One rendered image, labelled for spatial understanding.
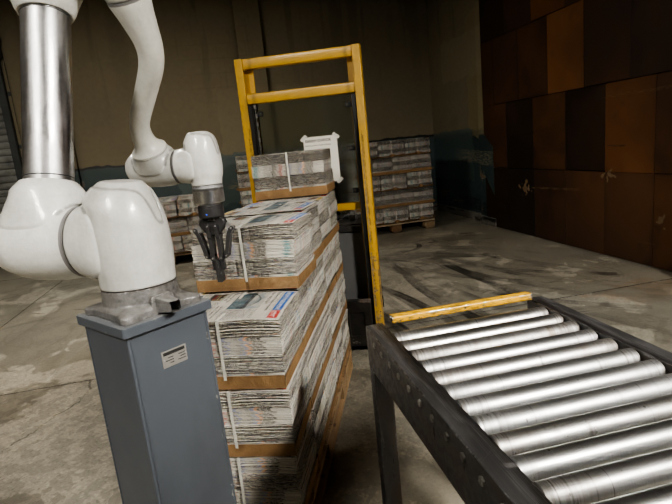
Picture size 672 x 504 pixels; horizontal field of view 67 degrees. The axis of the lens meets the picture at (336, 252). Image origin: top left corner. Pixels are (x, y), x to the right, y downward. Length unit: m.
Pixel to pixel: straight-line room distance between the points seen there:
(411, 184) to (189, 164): 5.94
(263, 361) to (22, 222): 0.75
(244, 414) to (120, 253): 0.77
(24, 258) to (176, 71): 7.53
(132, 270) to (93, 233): 0.10
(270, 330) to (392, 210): 5.82
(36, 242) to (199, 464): 0.58
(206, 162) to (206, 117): 7.02
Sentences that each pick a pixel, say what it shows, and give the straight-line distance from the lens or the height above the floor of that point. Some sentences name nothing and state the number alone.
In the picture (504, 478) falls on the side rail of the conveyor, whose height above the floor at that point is 0.80.
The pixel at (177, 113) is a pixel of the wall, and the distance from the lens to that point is 8.56.
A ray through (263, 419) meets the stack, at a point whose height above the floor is 0.50.
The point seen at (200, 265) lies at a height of 0.94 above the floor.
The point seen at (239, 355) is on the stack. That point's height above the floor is 0.72.
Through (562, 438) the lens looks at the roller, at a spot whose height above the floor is 0.78.
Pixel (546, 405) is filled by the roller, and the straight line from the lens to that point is 1.05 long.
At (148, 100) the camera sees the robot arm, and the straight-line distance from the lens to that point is 1.48.
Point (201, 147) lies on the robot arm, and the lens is 1.52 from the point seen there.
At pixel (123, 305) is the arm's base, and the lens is 1.11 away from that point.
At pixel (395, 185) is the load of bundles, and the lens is 7.23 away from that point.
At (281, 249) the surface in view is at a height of 0.97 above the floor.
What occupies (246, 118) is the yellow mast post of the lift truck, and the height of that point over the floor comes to 1.51.
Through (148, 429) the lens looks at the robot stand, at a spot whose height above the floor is 0.78.
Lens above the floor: 1.30
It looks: 12 degrees down
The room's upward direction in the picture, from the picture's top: 6 degrees counter-clockwise
